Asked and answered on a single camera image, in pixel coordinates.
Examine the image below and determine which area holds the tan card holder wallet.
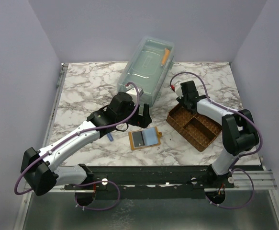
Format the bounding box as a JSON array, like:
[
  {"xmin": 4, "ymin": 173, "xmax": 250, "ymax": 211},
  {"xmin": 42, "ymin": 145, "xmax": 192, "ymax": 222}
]
[{"xmin": 128, "ymin": 126, "xmax": 163, "ymax": 150}]

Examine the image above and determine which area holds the grey credit card stack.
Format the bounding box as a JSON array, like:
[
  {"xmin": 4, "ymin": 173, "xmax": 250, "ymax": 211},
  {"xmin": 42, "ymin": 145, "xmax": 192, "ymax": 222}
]
[{"xmin": 132, "ymin": 131, "xmax": 145, "ymax": 148}]

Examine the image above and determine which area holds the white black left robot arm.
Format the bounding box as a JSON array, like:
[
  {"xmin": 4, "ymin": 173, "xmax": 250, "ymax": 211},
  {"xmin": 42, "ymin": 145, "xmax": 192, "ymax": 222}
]
[{"xmin": 21, "ymin": 88, "xmax": 152, "ymax": 196}]

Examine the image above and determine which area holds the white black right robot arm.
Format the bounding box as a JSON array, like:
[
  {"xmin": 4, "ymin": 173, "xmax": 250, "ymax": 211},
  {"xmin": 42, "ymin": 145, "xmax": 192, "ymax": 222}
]
[{"xmin": 171, "ymin": 81, "xmax": 261, "ymax": 188}]

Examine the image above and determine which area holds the blue red screwdriver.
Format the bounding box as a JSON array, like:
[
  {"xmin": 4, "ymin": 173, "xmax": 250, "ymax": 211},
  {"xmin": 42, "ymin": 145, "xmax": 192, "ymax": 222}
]
[{"xmin": 107, "ymin": 133, "xmax": 113, "ymax": 142}]

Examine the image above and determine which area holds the brown woven divided basket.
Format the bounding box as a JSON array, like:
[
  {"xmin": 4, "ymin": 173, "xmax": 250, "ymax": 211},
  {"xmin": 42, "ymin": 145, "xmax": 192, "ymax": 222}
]
[{"xmin": 166, "ymin": 104, "xmax": 222, "ymax": 152}]

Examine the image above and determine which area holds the orange utility knife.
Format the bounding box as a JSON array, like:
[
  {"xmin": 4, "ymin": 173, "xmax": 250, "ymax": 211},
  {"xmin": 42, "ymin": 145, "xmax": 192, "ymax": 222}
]
[{"xmin": 161, "ymin": 48, "xmax": 170, "ymax": 66}]

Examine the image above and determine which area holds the clear plastic storage box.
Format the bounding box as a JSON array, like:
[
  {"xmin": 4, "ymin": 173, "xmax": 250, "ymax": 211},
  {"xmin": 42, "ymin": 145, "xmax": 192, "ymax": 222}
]
[{"xmin": 117, "ymin": 36, "xmax": 175, "ymax": 108}]

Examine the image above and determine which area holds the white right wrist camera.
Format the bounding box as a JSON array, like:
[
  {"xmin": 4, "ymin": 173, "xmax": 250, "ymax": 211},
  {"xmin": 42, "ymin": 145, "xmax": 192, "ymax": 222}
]
[{"xmin": 171, "ymin": 81, "xmax": 183, "ymax": 98}]

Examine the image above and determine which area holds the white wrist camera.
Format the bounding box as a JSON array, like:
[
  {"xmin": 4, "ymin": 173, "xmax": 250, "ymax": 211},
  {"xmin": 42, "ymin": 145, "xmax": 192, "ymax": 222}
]
[
  {"xmin": 126, "ymin": 85, "xmax": 144, "ymax": 104},
  {"xmin": 171, "ymin": 81, "xmax": 183, "ymax": 98}
]

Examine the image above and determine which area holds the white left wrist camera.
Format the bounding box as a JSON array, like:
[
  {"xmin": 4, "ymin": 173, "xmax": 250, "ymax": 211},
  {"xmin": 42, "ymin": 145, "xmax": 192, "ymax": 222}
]
[{"xmin": 126, "ymin": 85, "xmax": 144, "ymax": 104}]

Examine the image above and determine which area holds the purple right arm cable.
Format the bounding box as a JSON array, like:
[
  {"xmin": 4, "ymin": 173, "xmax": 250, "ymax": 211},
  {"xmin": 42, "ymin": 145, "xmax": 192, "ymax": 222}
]
[{"xmin": 169, "ymin": 71, "xmax": 264, "ymax": 209}]

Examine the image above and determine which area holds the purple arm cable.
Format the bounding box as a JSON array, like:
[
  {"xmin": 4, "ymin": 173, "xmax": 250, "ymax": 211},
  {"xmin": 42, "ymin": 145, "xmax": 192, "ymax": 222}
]
[
  {"xmin": 14, "ymin": 81, "xmax": 140, "ymax": 211},
  {"xmin": 169, "ymin": 71, "xmax": 264, "ymax": 209}
]

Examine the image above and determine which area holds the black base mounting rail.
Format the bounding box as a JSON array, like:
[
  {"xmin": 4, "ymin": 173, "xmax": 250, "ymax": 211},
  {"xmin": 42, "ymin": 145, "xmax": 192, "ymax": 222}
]
[{"xmin": 57, "ymin": 165, "xmax": 274, "ymax": 200}]

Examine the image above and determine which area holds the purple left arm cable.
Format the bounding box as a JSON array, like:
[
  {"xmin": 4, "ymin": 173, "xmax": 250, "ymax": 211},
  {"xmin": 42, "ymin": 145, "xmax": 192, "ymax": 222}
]
[{"xmin": 14, "ymin": 81, "xmax": 140, "ymax": 211}]

